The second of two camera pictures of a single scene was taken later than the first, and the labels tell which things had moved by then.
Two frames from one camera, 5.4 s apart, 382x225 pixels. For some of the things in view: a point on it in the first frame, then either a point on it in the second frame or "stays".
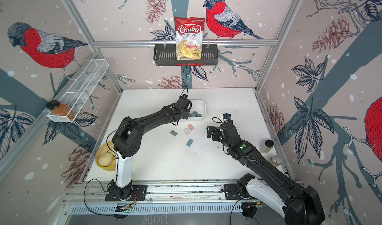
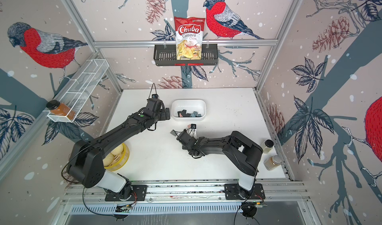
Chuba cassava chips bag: [189, 35] stays
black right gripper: [209, 132] → [183, 148]
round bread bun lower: [106, 159] stays
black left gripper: [187, 113] → [165, 116]
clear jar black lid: [266, 146] stays
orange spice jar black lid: [61, 109] stays
